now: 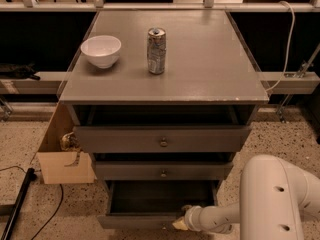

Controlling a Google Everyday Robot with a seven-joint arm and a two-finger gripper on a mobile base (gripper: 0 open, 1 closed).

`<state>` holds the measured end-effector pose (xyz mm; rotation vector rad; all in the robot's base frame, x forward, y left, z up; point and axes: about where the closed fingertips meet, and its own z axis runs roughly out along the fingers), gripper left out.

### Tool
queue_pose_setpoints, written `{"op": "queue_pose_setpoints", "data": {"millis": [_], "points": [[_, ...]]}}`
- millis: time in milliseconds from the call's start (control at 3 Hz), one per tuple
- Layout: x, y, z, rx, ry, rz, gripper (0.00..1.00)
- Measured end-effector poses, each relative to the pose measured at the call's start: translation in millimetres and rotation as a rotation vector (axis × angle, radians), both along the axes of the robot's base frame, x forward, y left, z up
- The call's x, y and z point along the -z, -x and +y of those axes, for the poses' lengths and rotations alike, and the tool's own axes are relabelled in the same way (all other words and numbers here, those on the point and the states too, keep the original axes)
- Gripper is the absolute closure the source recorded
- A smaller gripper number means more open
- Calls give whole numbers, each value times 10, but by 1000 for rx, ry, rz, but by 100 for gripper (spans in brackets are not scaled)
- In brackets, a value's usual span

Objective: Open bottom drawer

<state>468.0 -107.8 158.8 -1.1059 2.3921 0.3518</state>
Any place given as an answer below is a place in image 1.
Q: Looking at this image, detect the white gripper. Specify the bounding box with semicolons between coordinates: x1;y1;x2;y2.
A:
172;205;202;231

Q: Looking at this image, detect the grey bottom drawer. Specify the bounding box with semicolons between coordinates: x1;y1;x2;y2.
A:
97;180;219;230

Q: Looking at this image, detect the grey drawer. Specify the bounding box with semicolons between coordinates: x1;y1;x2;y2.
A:
94;161;233;180
97;180;219;230
73;126;251;153

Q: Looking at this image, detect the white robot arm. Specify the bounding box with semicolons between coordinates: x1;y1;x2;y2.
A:
173;155;320;240

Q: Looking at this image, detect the grey middle drawer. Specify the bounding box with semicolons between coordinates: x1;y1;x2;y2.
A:
94;161;233;180

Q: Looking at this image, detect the grey drawer cabinet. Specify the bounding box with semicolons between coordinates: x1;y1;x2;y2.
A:
57;9;270;202

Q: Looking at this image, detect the grey top drawer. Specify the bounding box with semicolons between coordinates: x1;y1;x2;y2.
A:
73;126;251;153

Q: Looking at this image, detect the open cardboard box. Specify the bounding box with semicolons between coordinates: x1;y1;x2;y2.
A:
37;104;96;184

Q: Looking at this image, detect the crumpled item in box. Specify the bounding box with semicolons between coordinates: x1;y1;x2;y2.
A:
60;132;81;152

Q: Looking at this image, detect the black floor pole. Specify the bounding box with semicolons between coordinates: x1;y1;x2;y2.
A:
0;168;37;240

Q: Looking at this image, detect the silver drink can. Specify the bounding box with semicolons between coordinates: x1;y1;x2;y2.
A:
147;27;166;75

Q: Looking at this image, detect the white ceramic bowl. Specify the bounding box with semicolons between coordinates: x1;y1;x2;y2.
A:
80;35;122;69

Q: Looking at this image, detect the black floor cable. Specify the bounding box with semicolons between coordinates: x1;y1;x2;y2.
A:
0;164;65;240

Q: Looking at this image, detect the metal frame rail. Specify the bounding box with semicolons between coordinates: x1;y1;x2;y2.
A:
0;72;320;95

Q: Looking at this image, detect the metal clamp bracket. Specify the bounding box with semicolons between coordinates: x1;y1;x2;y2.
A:
276;43;320;123

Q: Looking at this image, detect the black object on rail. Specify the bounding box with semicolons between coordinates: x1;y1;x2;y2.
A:
0;63;40;81

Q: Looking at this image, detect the white hanging cable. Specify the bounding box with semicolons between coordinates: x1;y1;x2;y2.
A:
265;0;297;93

